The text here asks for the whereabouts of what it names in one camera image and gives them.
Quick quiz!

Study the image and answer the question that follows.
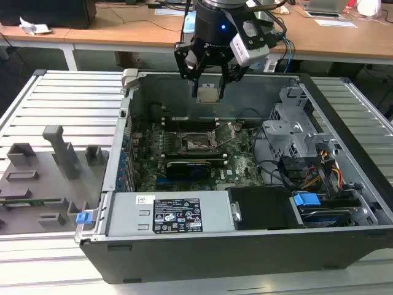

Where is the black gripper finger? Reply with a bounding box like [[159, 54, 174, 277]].
[[174, 41, 206, 98], [218, 60, 247, 100]]

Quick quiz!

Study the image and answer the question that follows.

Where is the square CPU chip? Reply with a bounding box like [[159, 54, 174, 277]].
[[196, 87, 222, 104]]

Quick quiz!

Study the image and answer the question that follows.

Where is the thin metal locking lever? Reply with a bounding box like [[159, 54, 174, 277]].
[[215, 131, 239, 149], [208, 122, 231, 135]]

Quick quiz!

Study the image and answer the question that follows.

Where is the metal socket cover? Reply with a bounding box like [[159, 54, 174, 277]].
[[211, 122, 238, 146]]

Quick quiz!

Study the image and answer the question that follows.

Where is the blue expansion slot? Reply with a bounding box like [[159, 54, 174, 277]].
[[155, 175, 173, 189]]

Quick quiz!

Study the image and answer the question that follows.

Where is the white paper sheet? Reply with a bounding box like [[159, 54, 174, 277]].
[[314, 18, 359, 29], [154, 8, 197, 17]]

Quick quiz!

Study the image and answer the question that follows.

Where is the black RAM stick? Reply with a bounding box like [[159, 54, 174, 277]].
[[161, 117, 219, 126], [158, 157, 228, 167]]

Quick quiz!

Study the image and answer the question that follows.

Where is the wooden desk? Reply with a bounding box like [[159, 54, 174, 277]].
[[0, 0, 393, 66]]

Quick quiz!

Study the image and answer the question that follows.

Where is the metal drive cage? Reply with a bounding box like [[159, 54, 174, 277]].
[[262, 85, 342, 161]]

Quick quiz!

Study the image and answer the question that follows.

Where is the green motherboard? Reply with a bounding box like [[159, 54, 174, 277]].
[[131, 121, 265, 193]]

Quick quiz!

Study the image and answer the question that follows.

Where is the black graphics card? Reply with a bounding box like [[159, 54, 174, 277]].
[[165, 159, 213, 182]]

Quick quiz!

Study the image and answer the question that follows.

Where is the grey laptop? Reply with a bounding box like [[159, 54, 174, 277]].
[[302, 0, 348, 20]]

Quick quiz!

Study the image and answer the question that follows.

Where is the black plastic shroud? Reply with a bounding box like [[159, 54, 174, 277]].
[[228, 186, 305, 232]]

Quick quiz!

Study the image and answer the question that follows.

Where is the black computer box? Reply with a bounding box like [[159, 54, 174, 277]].
[[0, 0, 98, 30]]

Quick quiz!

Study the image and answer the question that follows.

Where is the blue disk carrier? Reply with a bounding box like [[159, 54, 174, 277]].
[[292, 191, 322, 216]]

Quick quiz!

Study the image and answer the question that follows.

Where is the crumpled white paper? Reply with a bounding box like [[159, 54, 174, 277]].
[[18, 16, 53, 36]]

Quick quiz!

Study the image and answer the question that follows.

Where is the white round object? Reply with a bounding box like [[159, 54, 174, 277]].
[[355, 0, 382, 18]]

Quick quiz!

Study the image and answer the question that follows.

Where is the grey power supply unit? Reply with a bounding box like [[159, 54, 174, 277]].
[[107, 190, 236, 237]]

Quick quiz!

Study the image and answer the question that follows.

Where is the hard disk with blue label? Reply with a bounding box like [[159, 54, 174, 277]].
[[299, 208, 354, 229]]

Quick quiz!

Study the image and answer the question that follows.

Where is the blue case latch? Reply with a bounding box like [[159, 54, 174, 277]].
[[75, 211, 93, 226]]

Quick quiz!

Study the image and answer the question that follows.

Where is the black open PC case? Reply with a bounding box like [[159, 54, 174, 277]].
[[75, 69, 393, 285]]

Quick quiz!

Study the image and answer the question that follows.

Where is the grey parts rack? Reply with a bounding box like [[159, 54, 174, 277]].
[[0, 124, 110, 235]]

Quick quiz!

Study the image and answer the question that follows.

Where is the green RAM stick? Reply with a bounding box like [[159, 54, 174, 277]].
[[0, 198, 63, 207]]

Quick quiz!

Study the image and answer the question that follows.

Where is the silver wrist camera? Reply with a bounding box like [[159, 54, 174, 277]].
[[229, 20, 271, 67]]

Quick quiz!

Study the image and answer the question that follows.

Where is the grey case handle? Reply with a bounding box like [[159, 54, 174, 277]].
[[121, 68, 141, 90]]

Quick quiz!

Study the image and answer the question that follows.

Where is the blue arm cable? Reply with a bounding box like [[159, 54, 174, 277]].
[[274, 29, 296, 74]]

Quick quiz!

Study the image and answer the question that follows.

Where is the black camera cable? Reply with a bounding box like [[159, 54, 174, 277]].
[[245, 0, 289, 35]]

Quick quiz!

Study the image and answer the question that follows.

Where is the yellow red wire bundle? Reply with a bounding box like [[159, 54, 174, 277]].
[[302, 149, 343, 189]]

